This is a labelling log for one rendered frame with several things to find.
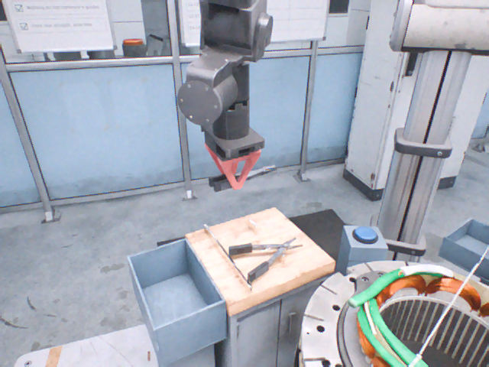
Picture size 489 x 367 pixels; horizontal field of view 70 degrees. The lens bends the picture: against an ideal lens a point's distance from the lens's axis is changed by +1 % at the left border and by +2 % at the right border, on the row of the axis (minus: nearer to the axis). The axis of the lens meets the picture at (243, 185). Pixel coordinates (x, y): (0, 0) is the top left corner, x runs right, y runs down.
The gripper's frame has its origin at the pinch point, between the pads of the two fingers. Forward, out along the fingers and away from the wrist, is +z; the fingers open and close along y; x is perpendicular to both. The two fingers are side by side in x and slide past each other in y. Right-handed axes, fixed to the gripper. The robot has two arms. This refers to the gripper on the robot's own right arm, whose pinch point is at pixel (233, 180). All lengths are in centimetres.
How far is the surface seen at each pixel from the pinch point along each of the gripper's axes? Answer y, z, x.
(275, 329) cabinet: 14.7, 22.9, 0.1
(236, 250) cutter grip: 7.1, 8.7, -3.2
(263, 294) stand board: 15.0, 11.4, -2.7
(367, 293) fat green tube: 27.6, 0.9, 3.6
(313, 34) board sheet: -165, 20, 144
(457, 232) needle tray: 18.5, 13.8, 38.4
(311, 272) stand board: 14.9, 11.4, 6.4
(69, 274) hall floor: -128, 125, -48
